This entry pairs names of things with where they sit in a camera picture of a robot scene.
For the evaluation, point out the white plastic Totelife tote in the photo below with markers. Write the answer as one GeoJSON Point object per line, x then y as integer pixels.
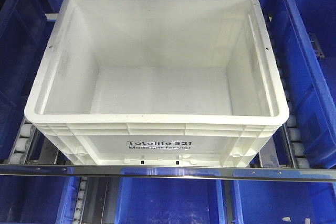
{"type": "Point", "coordinates": [158, 82]}

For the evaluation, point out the shelf blue bin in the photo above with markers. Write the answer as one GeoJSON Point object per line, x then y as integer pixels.
{"type": "Point", "coordinates": [170, 200]}
{"type": "Point", "coordinates": [38, 199]}
{"type": "Point", "coordinates": [283, 202]}

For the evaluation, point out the shelf roller track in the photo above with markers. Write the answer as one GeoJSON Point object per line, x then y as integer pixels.
{"type": "Point", "coordinates": [286, 141]}
{"type": "Point", "coordinates": [22, 143]}

